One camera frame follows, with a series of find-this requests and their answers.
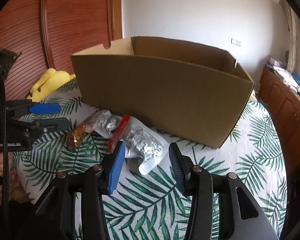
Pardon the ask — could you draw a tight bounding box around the wooden sideboard cabinet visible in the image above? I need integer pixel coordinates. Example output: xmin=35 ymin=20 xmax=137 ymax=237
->
xmin=258 ymin=67 xmax=300 ymax=175

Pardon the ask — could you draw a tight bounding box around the brown cardboard box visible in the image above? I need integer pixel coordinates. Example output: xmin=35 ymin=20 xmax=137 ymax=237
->
xmin=71 ymin=36 xmax=255 ymax=148

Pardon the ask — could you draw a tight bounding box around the patterned window curtain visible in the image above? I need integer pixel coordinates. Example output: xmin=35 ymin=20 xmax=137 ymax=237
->
xmin=281 ymin=0 xmax=299 ymax=73

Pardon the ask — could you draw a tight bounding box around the white wall switch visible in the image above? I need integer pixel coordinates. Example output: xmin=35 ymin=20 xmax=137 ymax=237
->
xmin=231 ymin=38 xmax=241 ymax=47

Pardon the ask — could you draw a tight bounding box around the yellow Pikachu plush toy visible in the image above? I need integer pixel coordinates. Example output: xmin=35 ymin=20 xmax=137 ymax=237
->
xmin=26 ymin=68 xmax=76 ymax=102

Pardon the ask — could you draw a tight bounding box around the silver foil snack packet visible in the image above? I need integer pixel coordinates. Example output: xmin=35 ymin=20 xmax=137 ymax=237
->
xmin=85 ymin=109 xmax=122 ymax=139

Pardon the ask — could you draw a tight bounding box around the brown transparent snack packet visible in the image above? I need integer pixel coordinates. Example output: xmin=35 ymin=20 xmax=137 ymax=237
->
xmin=66 ymin=122 xmax=89 ymax=151

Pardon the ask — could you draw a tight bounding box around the black cable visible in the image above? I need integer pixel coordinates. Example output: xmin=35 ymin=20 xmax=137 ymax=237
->
xmin=0 ymin=76 xmax=11 ymax=221

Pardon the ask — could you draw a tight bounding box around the silver red-top snack packet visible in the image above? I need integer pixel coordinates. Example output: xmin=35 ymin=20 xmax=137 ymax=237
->
xmin=108 ymin=115 xmax=169 ymax=175

